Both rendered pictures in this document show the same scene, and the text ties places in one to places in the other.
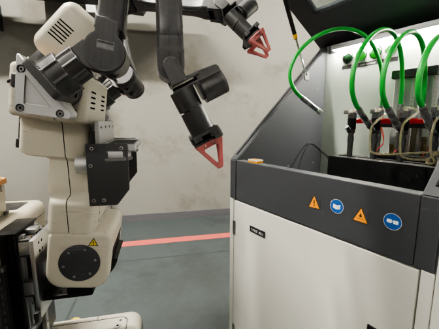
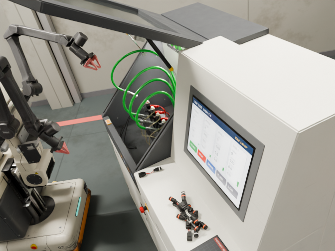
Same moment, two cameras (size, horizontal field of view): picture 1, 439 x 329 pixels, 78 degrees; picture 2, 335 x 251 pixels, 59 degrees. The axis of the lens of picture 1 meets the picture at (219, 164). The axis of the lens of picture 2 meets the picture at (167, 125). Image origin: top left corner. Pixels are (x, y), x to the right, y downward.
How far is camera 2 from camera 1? 147 cm
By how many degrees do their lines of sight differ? 32
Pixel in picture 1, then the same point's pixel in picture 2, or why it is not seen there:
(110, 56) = (9, 134)
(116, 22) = (6, 125)
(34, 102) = not seen: outside the picture
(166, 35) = (25, 122)
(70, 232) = (26, 171)
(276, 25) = not seen: outside the picture
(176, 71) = (34, 132)
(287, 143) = (139, 96)
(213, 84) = (51, 132)
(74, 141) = (14, 140)
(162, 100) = not seen: outside the picture
